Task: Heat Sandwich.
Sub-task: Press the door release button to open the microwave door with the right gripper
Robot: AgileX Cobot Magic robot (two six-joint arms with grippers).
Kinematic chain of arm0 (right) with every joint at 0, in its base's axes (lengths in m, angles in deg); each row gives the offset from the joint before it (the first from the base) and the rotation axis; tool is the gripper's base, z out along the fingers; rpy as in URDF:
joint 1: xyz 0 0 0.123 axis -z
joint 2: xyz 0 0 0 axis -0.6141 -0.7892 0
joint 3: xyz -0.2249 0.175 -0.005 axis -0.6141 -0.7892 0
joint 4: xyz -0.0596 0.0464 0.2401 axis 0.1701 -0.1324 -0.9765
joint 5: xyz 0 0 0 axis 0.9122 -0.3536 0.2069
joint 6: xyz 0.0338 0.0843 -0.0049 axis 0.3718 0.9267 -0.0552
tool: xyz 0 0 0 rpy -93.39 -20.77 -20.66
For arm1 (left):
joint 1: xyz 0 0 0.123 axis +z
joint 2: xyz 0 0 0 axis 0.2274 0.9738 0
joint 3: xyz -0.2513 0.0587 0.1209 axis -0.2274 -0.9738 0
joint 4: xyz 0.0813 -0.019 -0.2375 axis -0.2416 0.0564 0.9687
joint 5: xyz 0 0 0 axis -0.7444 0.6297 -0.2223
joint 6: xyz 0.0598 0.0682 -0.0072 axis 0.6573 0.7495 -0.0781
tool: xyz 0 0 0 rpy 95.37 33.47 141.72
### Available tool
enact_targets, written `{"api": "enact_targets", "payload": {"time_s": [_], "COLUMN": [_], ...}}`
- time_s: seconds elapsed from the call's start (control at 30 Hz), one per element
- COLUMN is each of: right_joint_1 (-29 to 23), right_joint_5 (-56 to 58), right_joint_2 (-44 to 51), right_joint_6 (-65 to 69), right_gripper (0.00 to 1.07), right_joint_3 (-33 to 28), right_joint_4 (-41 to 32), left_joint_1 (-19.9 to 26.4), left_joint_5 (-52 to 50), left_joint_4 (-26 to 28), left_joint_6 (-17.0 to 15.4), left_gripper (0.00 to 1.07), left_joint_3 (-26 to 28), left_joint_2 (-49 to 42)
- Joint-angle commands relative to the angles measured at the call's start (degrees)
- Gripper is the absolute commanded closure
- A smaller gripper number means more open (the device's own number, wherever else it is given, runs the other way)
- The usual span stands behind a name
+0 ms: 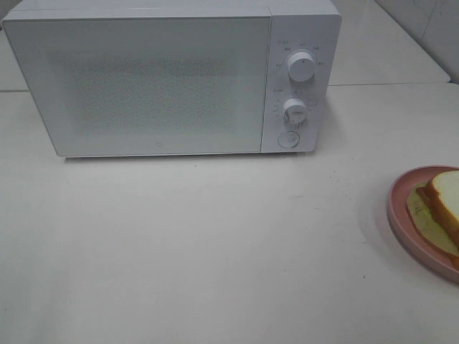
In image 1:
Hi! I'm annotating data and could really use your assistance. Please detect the round white door button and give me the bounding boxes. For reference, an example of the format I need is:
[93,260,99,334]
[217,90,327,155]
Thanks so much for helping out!
[278,131,300,148]

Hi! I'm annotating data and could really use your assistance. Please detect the pink round plate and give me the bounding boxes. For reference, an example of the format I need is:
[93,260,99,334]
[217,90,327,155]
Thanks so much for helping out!
[387,166,458,284]

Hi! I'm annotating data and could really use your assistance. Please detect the white bread sandwich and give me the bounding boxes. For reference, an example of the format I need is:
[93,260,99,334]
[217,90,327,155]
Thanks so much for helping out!
[407,170,458,269]

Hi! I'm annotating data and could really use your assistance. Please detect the white microwave door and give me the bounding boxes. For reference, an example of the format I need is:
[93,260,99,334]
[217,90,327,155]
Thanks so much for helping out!
[4,17,270,157]

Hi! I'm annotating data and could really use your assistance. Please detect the lower white microwave knob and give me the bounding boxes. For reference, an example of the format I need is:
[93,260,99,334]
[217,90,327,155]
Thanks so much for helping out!
[282,98,307,125]

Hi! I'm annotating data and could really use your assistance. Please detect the white microwave knob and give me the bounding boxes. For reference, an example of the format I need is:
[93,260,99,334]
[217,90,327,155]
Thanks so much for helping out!
[282,98,307,125]
[287,50,316,82]

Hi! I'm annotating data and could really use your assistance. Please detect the upper white microwave knob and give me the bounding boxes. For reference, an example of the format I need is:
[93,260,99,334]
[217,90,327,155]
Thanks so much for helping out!
[287,50,316,82]

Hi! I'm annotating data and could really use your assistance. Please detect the white microwave oven body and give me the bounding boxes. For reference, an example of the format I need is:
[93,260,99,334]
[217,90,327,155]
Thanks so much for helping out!
[1,1,341,156]

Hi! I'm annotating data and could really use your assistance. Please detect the white adjacent table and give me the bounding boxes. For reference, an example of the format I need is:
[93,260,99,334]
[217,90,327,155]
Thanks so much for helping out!
[329,1,450,86]

